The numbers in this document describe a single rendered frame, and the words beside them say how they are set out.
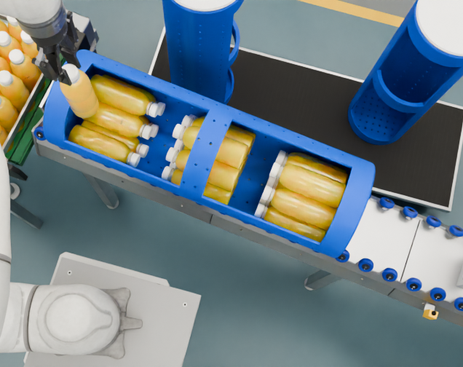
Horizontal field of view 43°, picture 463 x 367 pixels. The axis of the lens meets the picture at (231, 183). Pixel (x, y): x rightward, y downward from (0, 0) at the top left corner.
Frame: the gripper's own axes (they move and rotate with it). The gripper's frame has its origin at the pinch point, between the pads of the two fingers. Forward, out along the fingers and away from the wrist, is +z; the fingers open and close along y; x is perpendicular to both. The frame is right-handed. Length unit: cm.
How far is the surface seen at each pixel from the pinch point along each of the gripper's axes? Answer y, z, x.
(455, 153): 78, 131, -128
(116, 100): 8.3, 33.5, -3.4
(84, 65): 11.1, 24.5, 5.9
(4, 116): -6, 43, 27
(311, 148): 13, 26, -58
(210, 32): 50, 56, -15
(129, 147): -0.4, 43.5, -10.1
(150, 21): 91, 147, 32
